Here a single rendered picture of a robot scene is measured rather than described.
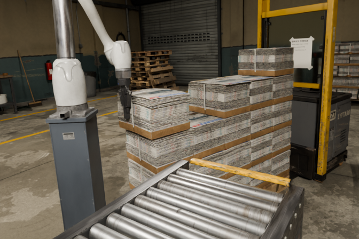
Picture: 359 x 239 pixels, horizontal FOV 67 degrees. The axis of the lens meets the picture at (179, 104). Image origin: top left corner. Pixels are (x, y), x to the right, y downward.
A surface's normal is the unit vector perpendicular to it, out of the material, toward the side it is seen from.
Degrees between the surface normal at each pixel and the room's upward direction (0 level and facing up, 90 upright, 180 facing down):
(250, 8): 90
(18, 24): 90
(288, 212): 0
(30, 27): 90
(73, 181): 90
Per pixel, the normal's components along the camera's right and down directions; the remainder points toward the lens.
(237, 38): -0.57, 0.19
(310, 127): -0.78, 0.16
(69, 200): 0.00, 0.20
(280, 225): -0.04, -0.98
